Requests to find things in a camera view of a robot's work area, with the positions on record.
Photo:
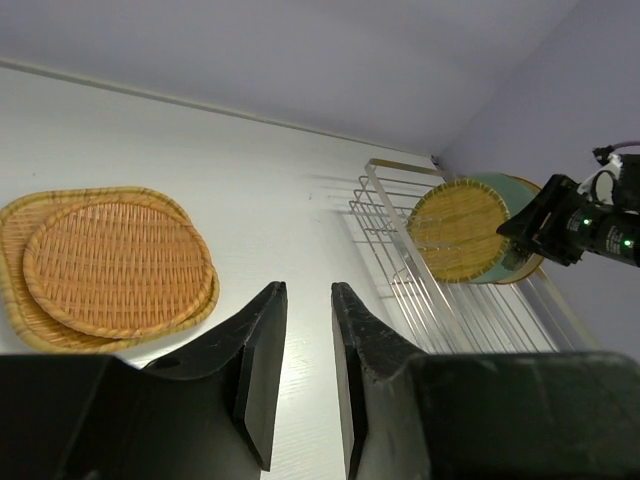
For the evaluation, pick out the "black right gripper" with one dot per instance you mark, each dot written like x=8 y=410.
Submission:
x=611 y=231

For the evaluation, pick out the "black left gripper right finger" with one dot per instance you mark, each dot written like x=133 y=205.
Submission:
x=408 y=414

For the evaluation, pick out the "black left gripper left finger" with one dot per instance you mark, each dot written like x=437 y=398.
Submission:
x=203 y=411

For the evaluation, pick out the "round yellow woven plate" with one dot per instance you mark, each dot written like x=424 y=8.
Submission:
x=453 y=227

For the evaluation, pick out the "round orange woven plate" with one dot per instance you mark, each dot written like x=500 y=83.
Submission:
x=121 y=267

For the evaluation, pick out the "square yellow woven plate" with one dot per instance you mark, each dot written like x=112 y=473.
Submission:
x=19 y=220

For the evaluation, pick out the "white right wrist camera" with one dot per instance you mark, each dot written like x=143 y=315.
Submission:
x=599 y=187

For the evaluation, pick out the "metal wire dish rack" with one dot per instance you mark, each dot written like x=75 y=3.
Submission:
x=453 y=283

